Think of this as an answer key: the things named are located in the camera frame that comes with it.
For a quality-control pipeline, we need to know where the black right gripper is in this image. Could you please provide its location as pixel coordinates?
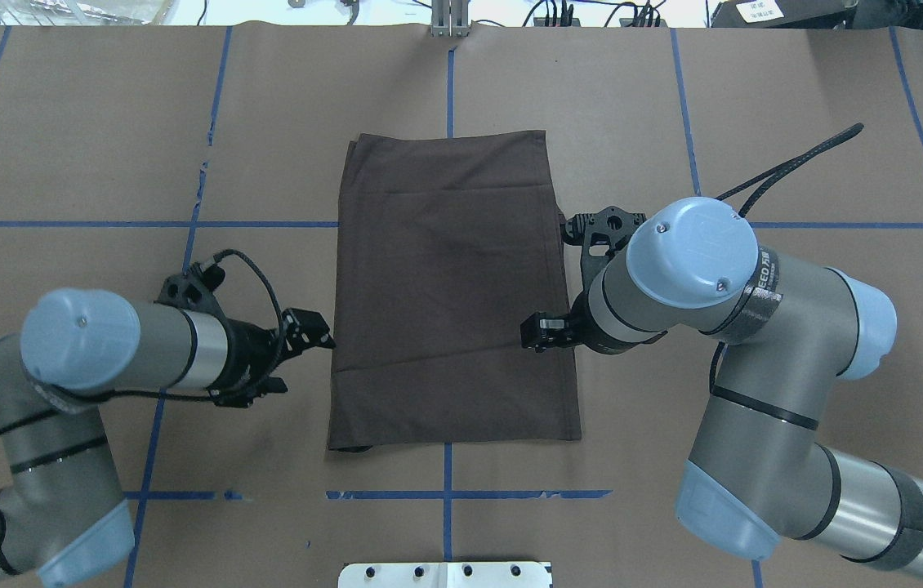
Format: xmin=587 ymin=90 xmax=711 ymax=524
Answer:
xmin=520 ymin=206 xmax=649 ymax=351

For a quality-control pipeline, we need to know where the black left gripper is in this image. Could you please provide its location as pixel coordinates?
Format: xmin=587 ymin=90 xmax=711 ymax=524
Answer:
xmin=158 ymin=263 xmax=336 ymax=407

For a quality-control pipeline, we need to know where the dark brown t-shirt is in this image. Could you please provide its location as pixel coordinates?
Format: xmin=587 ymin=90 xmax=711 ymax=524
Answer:
xmin=327 ymin=130 xmax=582 ymax=452

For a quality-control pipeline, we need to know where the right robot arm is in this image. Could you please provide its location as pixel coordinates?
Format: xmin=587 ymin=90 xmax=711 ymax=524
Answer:
xmin=520 ymin=197 xmax=923 ymax=580

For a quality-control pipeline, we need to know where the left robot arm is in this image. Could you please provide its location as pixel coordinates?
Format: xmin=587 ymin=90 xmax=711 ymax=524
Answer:
xmin=0 ymin=251 xmax=336 ymax=587

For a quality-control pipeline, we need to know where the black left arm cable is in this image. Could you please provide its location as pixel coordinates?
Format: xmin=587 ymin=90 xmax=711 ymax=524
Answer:
xmin=0 ymin=249 xmax=287 ymax=474

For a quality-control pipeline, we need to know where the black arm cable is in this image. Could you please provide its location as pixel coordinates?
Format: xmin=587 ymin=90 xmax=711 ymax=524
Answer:
xmin=0 ymin=249 xmax=287 ymax=474
xmin=715 ymin=122 xmax=866 ymax=215

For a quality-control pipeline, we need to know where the aluminium frame post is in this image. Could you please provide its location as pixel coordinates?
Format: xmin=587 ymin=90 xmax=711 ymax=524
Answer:
xmin=425 ymin=0 xmax=471 ymax=38

